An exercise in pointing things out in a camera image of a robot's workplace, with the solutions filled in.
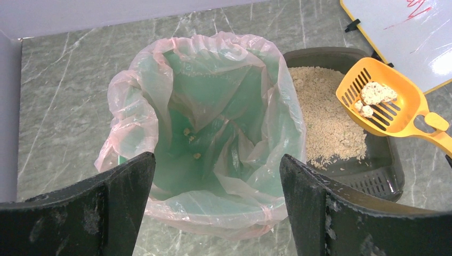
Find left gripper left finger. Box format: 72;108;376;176
1;152;156;255

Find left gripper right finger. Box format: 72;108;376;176
280;154;451;255

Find dark grey litter tray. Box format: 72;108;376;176
284;47;405;202

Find yellow litter scoop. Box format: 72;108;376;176
336;57;451;156

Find green trash bin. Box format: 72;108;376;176
107;46;292;215

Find clear plastic bin liner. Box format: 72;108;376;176
94;32;306;239

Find beige cat litter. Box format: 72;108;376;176
289;67;367;170

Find litter clumps in bin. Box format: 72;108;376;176
183;128;201;160

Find litter clumps in scoop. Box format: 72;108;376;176
354;82;398;118

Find small whiteboard wooden frame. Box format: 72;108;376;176
340;0;451;93

